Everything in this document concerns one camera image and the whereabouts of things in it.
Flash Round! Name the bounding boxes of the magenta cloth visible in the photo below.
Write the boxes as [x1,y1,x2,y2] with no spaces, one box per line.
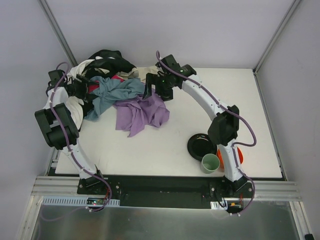
[88,75,125,93]

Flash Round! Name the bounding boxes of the left aluminium frame post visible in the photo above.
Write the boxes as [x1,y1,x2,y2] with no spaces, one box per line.
[37,0,78,67]

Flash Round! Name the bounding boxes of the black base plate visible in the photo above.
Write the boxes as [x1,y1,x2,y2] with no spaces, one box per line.
[77,175,254,209]

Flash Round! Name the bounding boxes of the black mesh cloth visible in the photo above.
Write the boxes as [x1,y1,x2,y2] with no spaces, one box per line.
[82,49,137,79]

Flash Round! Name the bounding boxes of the pale green cup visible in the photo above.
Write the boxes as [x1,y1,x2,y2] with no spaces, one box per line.
[200,153,220,174]

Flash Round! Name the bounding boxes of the beige folded cloth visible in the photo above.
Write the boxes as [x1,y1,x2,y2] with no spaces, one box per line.
[116,65,159,82]

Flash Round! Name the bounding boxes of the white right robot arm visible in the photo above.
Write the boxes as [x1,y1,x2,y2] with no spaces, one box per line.
[143,51,245,185]

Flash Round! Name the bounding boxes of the orange bowl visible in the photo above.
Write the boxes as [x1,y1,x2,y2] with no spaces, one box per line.
[216,148,244,169]

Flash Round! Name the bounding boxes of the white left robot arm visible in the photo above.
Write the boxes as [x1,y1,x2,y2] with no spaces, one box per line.
[34,69,103,189]

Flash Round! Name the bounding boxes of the aluminium front rail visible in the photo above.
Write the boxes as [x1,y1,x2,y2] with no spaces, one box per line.
[31,176,302,202]

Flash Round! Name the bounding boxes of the aluminium frame post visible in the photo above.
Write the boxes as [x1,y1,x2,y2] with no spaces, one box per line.
[37,0,78,67]
[252,0,303,76]

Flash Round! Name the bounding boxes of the right aluminium frame post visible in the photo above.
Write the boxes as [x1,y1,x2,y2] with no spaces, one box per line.
[252,0,303,76]

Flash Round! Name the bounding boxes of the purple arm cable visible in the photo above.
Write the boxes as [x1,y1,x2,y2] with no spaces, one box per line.
[155,50,258,201]
[48,61,112,201]

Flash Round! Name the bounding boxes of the lilac cloth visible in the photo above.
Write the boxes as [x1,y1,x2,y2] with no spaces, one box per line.
[114,93,170,137]

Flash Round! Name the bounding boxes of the cream black tote bag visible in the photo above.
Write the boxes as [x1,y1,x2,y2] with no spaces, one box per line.
[85,57,136,79]

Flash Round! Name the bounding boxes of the blue-grey cloth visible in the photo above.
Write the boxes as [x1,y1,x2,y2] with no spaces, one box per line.
[84,76,145,121]

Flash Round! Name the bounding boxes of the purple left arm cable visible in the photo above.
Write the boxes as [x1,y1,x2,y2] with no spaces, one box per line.
[48,61,112,201]

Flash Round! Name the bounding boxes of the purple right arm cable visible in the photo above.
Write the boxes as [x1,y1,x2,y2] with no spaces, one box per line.
[155,50,258,201]

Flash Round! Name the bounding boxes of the white cloth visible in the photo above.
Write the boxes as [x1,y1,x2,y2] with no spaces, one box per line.
[65,56,101,130]

